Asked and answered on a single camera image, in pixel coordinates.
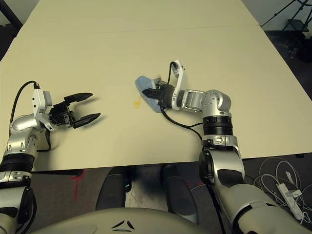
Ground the black tripod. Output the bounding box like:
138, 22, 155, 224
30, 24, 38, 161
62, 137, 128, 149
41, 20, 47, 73
262, 0, 312, 57

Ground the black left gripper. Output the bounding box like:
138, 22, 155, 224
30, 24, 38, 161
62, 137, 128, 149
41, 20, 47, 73
50, 93, 101, 129

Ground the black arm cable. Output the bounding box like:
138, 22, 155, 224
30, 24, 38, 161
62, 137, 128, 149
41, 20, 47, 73
11, 81, 52, 152
160, 61, 226, 234

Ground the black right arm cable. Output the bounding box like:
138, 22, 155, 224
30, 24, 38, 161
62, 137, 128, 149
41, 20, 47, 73
160, 61, 226, 234

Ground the white floor cable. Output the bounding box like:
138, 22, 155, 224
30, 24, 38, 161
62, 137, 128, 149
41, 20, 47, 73
253, 157, 308, 225

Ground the black diagonal post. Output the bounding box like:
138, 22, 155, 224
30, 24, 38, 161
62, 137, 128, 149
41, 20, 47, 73
0, 0, 24, 27

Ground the black step stool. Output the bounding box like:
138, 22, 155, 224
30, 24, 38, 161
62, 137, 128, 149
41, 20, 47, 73
282, 19, 310, 32

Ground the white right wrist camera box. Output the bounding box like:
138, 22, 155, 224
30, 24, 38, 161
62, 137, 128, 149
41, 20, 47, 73
170, 59, 188, 110

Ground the white power strip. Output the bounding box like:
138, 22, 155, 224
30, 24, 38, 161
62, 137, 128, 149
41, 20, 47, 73
276, 184, 303, 220

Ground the dark grey left robot leg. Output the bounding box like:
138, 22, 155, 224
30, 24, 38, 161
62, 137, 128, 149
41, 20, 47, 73
95, 167, 127, 211

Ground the black bag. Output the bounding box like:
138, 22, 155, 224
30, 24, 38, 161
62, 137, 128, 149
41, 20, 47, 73
296, 39, 312, 63

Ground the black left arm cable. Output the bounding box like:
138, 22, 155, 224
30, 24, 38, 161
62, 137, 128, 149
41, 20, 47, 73
11, 81, 52, 152

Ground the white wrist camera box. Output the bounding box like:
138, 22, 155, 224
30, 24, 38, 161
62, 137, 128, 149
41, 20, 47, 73
170, 59, 188, 110
31, 89, 59, 132

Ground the light blue rag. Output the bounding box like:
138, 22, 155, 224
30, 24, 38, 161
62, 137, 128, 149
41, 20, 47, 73
134, 75, 169, 114

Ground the dark grey robot leg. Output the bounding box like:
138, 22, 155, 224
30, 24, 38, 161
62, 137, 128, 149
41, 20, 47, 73
95, 167, 127, 211
160, 165, 198, 225

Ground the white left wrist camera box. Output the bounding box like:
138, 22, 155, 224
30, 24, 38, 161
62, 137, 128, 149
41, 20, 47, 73
31, 89, 59, 132

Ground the grey robot torso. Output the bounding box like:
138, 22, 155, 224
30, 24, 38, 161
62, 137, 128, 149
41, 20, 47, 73
26, 207, 208, 234

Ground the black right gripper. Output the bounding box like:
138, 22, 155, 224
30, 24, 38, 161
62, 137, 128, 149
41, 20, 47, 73
142, 84, 175, 109

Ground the dark grey right robot leg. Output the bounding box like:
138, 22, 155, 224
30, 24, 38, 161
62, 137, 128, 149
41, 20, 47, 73
160, 165, 198, 225

